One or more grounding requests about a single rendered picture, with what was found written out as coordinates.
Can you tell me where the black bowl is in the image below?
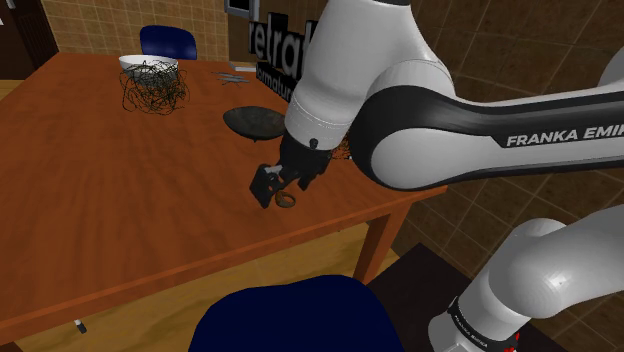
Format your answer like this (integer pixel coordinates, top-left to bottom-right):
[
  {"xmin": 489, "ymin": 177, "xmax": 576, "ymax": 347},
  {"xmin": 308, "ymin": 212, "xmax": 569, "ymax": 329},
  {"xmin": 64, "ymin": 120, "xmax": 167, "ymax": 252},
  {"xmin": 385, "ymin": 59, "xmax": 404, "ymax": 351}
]
[{"xmin": 222, "ymin": 105, "xmax": 289, "ymax": 144}]

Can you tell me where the black sign with white lettering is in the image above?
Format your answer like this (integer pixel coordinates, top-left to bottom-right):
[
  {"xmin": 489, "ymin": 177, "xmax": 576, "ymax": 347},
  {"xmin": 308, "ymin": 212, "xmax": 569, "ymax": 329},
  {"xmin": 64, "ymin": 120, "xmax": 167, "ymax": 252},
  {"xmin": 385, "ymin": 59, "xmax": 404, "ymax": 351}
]
[{"xmin": 247, "ymin": 11, "xmax": 319, "ymax": 104}]

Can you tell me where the blue chair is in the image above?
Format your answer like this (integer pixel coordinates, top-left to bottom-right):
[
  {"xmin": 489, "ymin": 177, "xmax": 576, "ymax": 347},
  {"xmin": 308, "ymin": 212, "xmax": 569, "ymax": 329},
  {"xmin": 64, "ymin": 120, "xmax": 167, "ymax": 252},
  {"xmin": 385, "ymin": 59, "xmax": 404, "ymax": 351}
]
[
  {"xmin": 187, "ymin": 274, "xmax": 407, "ymax": 352},
  {"xmin": 139, "ymin": 25, "xmax": 199, "ymax": 62}
]

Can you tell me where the wooden table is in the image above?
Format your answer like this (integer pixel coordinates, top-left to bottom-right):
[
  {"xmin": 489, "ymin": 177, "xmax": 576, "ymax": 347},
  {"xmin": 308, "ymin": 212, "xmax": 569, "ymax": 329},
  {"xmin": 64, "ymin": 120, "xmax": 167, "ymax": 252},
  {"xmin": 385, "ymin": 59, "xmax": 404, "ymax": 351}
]
[{"xmin": 0, "ymin": 51, "xmax": 449, "ymax": 345}]

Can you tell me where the white bowl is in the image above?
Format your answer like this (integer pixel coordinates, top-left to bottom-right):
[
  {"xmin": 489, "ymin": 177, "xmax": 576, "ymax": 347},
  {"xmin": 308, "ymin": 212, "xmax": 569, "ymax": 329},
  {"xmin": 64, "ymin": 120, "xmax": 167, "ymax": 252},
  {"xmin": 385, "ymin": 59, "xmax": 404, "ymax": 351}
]
[{"xmin": 118, "ymin": 54, "xmax": 180, "ymax": 78}]

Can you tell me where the dark door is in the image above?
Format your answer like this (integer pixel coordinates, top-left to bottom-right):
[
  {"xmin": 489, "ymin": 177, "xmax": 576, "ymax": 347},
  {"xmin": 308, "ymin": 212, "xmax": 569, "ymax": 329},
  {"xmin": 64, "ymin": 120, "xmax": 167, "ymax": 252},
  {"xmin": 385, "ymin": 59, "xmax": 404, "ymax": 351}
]
[{"xmin": 0, "ymin": 0, "xmax": 60, "ymax": 81}]

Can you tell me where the small brown ring cup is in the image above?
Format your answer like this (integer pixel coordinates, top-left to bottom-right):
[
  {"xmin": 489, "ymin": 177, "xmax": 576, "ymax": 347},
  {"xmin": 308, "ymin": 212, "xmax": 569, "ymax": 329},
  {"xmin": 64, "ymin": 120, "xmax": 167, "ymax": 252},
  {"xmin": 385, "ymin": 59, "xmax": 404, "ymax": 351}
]
[{"xmin": 274, "ymin": 190, "xmax": 298, "ymax": 210}]

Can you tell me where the brown wire tangle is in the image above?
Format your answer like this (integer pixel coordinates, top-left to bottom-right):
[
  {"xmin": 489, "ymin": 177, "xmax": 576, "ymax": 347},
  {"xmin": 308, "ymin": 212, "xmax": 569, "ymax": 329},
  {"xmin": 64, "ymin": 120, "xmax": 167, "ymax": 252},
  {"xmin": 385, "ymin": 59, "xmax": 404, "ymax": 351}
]
[{"xmin": 330, "ymin": 136, "xmax": 353, "ymax": 161}]

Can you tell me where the black wire tangle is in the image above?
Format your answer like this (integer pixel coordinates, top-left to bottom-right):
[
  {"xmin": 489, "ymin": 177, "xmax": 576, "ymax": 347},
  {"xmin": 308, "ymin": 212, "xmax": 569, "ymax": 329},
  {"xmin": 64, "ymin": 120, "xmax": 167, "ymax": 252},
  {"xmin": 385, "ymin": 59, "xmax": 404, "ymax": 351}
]
[{"xmin": 119, "ymin": 60, "xmax": 191, "ymax": 117}]

